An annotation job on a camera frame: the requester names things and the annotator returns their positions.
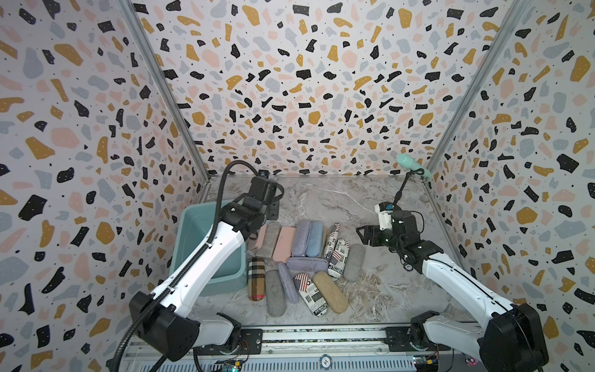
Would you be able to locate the lavender felt case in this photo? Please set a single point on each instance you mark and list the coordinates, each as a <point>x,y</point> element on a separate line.
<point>301,238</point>

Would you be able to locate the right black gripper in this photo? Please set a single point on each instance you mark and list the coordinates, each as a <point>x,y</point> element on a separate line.
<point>371,230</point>

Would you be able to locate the tan case behind blue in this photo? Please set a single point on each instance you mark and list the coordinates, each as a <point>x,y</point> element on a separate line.
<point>325,239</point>

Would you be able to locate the grey-beige glasses case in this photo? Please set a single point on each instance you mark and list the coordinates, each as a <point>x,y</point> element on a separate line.
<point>267,240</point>

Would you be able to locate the newspaper flag case front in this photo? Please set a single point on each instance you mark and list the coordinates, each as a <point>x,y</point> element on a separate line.
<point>310,294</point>

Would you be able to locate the pink glasses case middle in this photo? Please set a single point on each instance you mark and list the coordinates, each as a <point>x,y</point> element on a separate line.
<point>283,248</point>

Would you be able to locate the newspaper flag case middle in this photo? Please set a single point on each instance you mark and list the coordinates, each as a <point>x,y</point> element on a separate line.
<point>338,259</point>

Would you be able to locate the green microphone on black stand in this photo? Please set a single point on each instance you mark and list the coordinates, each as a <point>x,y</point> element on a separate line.
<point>413,168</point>

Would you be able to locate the grey felt case front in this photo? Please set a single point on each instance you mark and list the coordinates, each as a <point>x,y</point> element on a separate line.
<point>274,294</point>

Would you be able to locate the pink glasses case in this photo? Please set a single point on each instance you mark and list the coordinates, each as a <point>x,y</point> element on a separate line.
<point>257,237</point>
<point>283,248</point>

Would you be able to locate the teal plastic storage box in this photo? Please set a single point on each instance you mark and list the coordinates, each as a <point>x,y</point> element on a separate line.
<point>226,260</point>

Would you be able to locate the grey felt case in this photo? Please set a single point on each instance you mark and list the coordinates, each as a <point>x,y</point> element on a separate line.
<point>274,294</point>
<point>354,263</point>

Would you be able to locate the light blue felt case right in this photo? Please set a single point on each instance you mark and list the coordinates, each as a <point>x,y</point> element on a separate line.
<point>315,239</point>

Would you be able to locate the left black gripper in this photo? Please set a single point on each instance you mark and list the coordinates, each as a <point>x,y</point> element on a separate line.
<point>256,230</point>

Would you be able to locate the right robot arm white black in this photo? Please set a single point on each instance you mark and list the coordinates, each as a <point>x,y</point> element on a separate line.
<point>504,336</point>

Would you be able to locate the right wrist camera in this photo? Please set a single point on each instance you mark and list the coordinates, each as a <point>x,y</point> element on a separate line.
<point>384,212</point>

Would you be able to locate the newspaper flag case upper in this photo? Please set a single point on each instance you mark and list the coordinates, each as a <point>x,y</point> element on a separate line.
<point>336,230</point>

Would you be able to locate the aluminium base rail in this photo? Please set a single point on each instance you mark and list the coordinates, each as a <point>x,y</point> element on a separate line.
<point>368,347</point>

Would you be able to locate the grey felt case right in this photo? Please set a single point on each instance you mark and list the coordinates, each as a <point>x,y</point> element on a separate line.
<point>354,263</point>

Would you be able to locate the pink glasses case left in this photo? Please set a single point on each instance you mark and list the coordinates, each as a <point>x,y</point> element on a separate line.
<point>257,237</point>

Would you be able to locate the newspaper flag case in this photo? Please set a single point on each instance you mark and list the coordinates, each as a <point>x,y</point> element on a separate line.
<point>336,230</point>
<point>310,294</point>
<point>338,259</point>

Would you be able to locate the purple felt case horizontal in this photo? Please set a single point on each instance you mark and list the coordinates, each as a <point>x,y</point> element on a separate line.
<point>307,264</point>

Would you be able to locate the tan felt case front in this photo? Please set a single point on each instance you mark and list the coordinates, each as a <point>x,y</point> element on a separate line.
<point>334,297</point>

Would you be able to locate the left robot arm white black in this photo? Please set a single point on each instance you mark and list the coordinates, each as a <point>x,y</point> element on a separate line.
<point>162,317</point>

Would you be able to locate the plaid tartan glasses case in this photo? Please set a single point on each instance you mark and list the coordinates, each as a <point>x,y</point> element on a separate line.
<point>256,279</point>

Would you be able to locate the purple felt case diagonal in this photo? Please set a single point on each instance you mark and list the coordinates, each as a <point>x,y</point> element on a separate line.
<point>287,282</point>

